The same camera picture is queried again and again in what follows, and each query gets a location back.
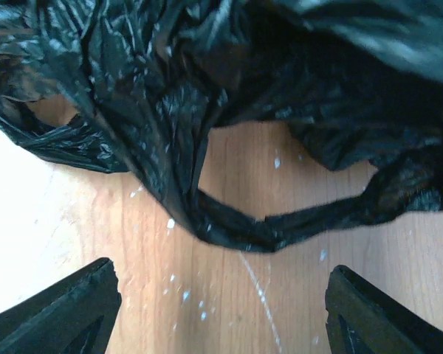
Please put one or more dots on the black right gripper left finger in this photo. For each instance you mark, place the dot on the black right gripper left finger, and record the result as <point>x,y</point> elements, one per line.
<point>75,315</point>

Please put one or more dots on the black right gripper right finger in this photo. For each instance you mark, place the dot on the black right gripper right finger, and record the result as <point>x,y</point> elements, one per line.
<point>364,319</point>

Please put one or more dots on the black plastic trash bag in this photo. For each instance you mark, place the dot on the black plastic trash bag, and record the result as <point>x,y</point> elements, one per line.
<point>136,86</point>

